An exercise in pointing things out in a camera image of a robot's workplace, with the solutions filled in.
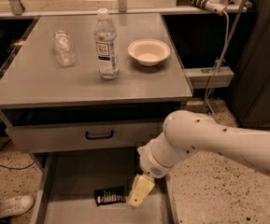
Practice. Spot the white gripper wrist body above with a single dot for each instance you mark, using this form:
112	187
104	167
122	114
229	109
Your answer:
151	166

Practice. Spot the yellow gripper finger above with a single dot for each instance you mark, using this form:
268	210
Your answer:
141	188

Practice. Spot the black rxbar chocolate wrapper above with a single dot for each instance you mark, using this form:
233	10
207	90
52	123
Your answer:
110	195

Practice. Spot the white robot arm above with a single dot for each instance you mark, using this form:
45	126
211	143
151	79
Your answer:
185	133

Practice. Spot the grey top drawer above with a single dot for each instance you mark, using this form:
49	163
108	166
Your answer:
80	136

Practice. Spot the open grey middle drawer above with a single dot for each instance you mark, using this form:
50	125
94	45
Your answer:
66	192

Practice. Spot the grey drawer cabinet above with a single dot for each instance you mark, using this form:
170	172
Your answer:
37	90

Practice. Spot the white paper bowl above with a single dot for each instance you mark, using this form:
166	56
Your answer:
149	52

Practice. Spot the upright tea bottle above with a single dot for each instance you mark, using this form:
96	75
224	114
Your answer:
105	37

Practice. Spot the white sneaker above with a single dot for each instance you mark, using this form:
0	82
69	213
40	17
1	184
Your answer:
16	206

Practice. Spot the white power strip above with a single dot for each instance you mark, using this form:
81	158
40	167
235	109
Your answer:
214	6

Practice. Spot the black drawer handle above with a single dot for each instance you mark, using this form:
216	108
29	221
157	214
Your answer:
99	136

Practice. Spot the grey metal rail beam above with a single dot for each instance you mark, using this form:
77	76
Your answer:
201	78

